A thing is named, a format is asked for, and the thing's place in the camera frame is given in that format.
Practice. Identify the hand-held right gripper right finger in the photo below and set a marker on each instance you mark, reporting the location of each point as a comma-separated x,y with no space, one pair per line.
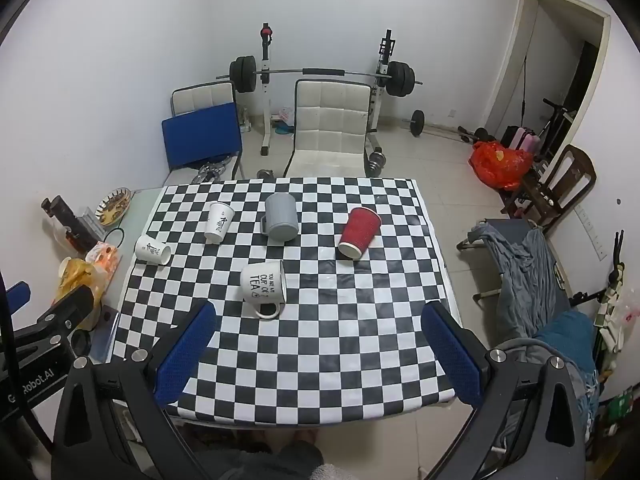
454,357

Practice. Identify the teal cloth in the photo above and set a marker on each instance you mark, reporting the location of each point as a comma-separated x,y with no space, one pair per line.
567,340

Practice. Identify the white paper cup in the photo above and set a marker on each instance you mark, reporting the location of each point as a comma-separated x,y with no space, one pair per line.
150,249
218,222

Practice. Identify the white power strip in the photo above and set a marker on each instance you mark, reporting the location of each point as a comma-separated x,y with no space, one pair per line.
590,232

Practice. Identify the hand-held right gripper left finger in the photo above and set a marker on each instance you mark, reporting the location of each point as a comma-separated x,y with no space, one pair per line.
184,357

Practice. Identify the person's grey clothing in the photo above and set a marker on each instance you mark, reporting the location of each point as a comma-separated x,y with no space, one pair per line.
270,462

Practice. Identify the dark brown device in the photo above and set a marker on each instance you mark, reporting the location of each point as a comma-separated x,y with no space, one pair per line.
67,220

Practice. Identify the short barbell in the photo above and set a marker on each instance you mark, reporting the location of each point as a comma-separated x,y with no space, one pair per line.
417,122

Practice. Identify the blue board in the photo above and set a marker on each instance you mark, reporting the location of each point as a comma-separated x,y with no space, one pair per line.
200,135

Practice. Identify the long barbell with black plates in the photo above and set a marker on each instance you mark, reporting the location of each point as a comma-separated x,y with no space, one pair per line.
400,79

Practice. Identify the red plastic bag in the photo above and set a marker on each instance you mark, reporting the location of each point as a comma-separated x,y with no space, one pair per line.
500,165

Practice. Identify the yellow plastic bag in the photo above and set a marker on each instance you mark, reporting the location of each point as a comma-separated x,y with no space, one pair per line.
75,280

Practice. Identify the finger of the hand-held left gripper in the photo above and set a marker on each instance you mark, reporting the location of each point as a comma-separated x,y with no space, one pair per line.
70,305
16,296

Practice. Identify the grey mug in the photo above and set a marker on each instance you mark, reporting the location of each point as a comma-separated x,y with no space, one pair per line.
281,215

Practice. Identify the black dumbbells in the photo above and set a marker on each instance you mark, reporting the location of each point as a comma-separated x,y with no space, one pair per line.
477,134

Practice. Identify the black white checkered tablecloth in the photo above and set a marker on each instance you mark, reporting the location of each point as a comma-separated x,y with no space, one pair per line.
325,325

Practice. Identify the door frame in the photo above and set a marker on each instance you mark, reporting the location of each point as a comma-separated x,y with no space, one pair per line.
515,60

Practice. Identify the dark wooden chair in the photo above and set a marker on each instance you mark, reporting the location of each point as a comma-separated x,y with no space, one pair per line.
575,175

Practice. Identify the chrome dumbbell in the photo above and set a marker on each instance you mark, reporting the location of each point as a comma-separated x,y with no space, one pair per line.
266,174
376,159

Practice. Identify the white padded chair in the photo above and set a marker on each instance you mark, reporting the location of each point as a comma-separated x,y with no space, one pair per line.
327,130
200,95

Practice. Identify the folding cot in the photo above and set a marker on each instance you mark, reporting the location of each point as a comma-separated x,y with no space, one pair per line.
505,230

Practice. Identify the pink bag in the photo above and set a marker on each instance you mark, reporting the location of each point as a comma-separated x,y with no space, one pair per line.
522,139

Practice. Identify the patterned plate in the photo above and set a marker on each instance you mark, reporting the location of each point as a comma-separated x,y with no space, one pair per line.
114,206

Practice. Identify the orange snack packet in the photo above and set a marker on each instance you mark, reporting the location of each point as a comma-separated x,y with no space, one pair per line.
103,259

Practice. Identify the white printed ceramic mug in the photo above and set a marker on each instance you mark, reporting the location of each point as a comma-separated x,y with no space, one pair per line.
260,282

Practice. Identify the red paper cup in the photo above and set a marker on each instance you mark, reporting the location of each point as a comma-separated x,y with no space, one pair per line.
357,232

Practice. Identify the white barbell rack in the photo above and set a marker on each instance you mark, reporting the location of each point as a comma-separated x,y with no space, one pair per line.
265,110

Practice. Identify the grey cloth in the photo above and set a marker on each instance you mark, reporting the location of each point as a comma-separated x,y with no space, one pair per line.
530,280

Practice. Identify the grey tablet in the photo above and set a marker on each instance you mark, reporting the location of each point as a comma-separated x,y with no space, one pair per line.
106,335

